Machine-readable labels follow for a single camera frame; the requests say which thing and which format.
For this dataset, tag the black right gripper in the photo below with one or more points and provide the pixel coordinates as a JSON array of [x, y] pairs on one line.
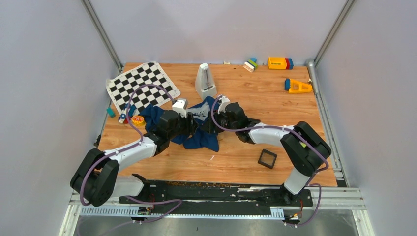
[[209, 126]]

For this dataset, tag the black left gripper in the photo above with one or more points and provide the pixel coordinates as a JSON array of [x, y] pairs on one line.
[[190, 125]]

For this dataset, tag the blue cartoon print shirt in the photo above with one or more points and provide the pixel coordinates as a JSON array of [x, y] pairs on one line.
[[201, 113]]

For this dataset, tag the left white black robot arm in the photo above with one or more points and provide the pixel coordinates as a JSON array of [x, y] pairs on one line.
[[97, 180]]

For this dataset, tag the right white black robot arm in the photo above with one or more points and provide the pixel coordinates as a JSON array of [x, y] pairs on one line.
[[305, 148]]

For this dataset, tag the white metronome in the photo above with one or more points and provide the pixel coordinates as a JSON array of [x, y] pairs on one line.
[[204, 82]]

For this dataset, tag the red white blue toy car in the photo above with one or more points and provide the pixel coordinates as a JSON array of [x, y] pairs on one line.
[[127, 114]]

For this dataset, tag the white green blue blocks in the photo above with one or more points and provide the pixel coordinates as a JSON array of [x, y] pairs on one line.
[[250, 65]]

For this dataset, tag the teal small block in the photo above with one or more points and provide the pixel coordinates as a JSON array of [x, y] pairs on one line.
[[110, 112]]

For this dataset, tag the checkered chessboard mat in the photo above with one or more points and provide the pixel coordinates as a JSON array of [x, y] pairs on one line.
[[146, 84]]

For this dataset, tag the yellow blue toy ramp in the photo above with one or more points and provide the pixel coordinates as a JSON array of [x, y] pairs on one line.
[[293, 86]]

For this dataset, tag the yellow toy block bin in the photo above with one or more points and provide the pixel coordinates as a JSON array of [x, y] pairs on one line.
[[280, 63]]

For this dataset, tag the grey metal pipe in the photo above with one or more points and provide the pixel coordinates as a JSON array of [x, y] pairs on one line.
[[311, 67]]

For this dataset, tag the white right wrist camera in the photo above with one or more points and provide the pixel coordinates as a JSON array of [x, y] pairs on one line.
[[223, 103]]

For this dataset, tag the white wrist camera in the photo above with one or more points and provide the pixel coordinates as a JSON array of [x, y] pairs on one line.
[[223, 103], [180, 106]]

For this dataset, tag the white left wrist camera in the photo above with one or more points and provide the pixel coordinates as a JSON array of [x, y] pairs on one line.
[[180, 106]]

